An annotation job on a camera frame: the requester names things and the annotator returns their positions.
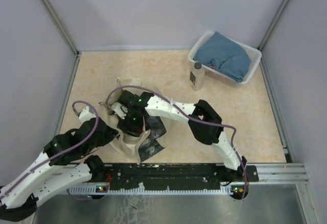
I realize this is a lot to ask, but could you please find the aluminium frame rail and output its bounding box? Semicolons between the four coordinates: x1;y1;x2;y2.
28;0;79;55

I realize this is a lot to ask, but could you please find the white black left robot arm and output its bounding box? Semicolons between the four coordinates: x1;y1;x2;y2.
1;118;118;222

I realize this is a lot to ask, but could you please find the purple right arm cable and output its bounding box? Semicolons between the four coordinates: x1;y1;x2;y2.
105;85;250;201

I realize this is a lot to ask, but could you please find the clear square bottle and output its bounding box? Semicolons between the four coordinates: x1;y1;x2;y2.
189;62;205;91

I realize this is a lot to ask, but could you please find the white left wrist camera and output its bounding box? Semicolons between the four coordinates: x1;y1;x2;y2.
78;106;96;123

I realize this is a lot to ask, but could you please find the blue folded towel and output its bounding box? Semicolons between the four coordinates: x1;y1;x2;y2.
193;32;251;83

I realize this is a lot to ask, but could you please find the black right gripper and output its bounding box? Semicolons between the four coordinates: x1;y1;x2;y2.
119;111;147;141

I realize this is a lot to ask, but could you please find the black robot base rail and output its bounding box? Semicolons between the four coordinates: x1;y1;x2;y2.
71;163;259;200

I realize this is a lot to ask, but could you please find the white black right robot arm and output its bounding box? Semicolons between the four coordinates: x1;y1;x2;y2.
111;90;246;181

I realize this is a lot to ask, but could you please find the white plastic basket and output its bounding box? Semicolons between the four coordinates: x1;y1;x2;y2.
188;32;262;86

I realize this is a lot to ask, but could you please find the cream canvas tote bag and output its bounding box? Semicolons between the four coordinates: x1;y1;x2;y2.
98;77;168;165

